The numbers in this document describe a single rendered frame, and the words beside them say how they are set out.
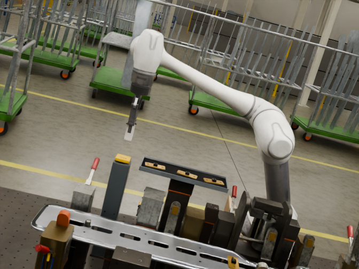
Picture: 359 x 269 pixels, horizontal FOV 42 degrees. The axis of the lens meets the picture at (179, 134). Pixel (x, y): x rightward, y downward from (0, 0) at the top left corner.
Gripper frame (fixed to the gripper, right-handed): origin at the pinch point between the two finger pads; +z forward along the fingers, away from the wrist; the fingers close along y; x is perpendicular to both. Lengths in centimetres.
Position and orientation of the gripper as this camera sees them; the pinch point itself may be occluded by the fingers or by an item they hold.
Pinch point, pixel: (129, 132)
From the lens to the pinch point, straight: 188.4
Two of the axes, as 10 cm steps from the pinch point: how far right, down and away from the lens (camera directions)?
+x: 9.7, 2.5, 0.3
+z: -2.5, 9.3, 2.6
